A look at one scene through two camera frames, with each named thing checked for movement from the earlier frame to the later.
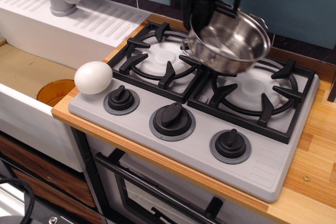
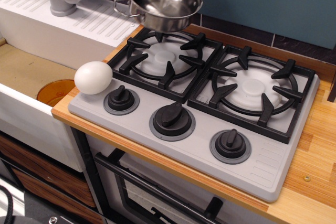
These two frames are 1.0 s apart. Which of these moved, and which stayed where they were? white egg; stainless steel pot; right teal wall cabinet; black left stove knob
Moved: stainless steel pot
Stayed: right teal wall cabinet; white egg; black left stove knob
